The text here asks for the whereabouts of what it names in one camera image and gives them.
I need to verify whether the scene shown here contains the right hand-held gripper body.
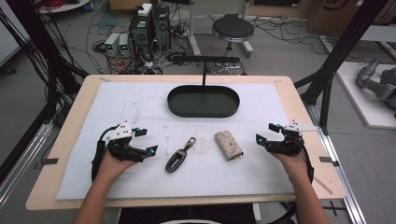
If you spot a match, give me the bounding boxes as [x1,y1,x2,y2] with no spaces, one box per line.
[266,119,321,157]

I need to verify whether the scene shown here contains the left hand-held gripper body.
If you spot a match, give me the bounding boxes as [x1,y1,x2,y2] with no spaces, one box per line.
[99,120,148,163]

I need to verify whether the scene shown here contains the black car key fob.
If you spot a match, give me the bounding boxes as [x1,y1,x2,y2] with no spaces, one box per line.
[164,136,197,174]

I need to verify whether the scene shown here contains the beige key pouch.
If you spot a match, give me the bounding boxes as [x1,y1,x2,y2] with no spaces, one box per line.
[214,130,245,162]

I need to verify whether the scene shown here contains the black oval tray with stand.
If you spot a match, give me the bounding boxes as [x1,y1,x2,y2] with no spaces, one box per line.
[166,55,241,119]

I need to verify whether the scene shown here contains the person's right hand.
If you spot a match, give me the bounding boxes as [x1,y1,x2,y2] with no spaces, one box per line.
[270,150,310,186]

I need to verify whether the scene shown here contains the person's left hand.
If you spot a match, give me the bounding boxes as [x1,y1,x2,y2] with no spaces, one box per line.
[96,150,139,185]

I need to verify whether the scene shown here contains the beige tape strip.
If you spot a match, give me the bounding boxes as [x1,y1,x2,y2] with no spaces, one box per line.
[312,176,334,196]

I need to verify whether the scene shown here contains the white table mat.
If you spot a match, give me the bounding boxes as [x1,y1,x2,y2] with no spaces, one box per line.
[55,81,297,201]

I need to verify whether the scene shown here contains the person's dark clothing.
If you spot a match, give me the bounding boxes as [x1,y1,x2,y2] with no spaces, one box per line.
[118,203,258,224]

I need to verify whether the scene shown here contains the white floor board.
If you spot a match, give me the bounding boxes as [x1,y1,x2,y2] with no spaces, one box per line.
[335,61,396,130]

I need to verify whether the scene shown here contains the grey power supply unit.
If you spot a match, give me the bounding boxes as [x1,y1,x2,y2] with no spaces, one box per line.
[104,32,120,59]
[119,33,131,58]

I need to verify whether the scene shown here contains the black computer tower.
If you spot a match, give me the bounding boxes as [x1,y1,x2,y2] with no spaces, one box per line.
[151,5,172,50]
[129,10,153,62]

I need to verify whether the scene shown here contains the black round stool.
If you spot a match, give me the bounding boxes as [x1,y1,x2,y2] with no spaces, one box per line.
[211,13,255,76]

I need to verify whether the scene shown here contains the white box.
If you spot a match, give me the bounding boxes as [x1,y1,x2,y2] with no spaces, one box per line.
[137,3,153,17]

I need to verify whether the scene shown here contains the brown cardboard box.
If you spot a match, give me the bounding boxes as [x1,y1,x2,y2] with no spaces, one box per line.
[306,0,396,40]

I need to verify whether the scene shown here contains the white round table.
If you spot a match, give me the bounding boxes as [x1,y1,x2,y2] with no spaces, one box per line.
[34,0,92,15]

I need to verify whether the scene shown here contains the right hand-held gripper cable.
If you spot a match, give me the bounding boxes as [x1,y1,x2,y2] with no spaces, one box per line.
[298,132,316,185]

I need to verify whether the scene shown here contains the hand-held gripper cable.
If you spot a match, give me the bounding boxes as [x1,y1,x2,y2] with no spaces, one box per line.
[91,124,120,183]
[298,132,316,185]

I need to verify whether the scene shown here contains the left hand-held gripper cable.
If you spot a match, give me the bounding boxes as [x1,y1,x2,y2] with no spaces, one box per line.
[91,124,120,183]

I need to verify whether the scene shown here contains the aluminium rail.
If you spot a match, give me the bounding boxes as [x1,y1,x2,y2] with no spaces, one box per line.
[306,102,367,224]
[0,122,54,206]

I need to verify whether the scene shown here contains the tangle of floor cables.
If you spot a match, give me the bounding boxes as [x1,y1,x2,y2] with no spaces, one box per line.
[87,8,194,76]

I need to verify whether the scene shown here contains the black strap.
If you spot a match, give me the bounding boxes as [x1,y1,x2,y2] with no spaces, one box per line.
[267,202,297,224]

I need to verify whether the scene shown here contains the black floor cables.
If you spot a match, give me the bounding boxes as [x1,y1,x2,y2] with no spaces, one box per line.
[253,15,331,55]

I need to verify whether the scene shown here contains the black metal frame stand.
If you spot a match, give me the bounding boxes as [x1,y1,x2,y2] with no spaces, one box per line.
[293,0,390,134]
[0,0,90,125]

